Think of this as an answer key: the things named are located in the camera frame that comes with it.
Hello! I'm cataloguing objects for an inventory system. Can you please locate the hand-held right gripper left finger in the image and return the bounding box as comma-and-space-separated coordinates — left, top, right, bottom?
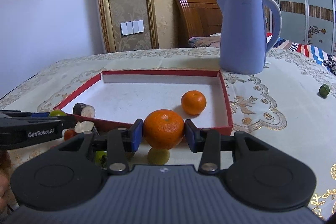
56, 118, 144, 174

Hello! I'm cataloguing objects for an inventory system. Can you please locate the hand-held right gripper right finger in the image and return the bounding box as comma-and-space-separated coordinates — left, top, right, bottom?
184, 119, 265, 174

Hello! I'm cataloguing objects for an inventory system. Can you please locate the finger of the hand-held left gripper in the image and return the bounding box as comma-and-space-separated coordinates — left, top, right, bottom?
0, 110, 51, 119
59, 114, 78, 133

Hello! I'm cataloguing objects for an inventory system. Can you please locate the red cherry tomato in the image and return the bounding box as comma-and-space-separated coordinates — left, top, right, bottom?
64, 129, 78, 141

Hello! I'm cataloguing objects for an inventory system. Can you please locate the large orange mandarin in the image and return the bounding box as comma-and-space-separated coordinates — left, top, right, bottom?
143, 109, 185, 150

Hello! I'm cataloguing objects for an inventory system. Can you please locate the red cardboard box tray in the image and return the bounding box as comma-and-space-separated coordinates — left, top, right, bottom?
52, 70, 234, 136

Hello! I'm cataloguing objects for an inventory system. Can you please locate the green tomato with dark stem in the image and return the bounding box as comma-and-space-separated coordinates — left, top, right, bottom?
94, 151, 108, 168

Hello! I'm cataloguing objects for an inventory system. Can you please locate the person's left hand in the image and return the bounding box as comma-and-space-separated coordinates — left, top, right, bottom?
0, 152, 12, 212

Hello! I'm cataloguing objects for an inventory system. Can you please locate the cut eggplant piece outside tray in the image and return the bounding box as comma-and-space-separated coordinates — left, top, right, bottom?
75, 121, 100, 136

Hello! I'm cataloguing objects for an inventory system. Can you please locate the cut eggplant piece in tray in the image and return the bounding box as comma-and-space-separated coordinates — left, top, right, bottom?
73, 102, 96, 119

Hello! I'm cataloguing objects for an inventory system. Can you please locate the small orange mandarin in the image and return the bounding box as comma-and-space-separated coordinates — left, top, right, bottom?
181, 90, 207, 115

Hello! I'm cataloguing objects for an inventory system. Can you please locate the cream floral tablecloth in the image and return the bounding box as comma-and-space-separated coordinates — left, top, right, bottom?
0, 48, 336, 220

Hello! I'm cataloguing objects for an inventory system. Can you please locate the folded patterned blanket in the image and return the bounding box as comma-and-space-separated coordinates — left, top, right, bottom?
188, 33, 221, 48

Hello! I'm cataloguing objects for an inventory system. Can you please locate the blue electric kettle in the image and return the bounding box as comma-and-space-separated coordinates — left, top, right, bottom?
216, 0, 282, 75

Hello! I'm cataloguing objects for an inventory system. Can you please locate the wooden bed headboard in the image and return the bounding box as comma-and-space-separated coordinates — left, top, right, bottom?
173, 0, 223, 48

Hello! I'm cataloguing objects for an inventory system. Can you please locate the striped colourful blanket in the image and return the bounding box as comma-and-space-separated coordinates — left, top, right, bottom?
265, 32, 336, 75

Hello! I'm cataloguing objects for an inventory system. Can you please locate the white wall switch panel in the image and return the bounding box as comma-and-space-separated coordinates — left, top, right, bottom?
120, 20, 145, 36

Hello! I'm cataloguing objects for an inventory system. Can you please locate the gold framed wall panel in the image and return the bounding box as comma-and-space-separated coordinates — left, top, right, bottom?
95, 0, 159, 53

